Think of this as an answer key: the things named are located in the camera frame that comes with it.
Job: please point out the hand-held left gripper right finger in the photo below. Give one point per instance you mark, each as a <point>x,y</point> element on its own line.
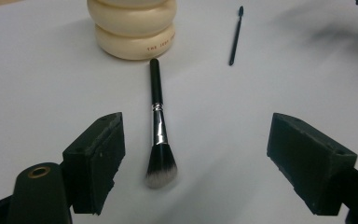
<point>307,161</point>

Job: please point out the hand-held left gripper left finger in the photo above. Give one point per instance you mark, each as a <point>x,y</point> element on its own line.
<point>93,161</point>

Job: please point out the black fluffy makeup brush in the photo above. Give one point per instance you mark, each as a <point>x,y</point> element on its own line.
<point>161,161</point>

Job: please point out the cream ribbed brush holder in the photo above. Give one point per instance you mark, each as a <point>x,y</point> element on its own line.
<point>130,28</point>

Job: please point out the thin black makeup brush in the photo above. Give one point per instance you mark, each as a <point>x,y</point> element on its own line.
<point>236,37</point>

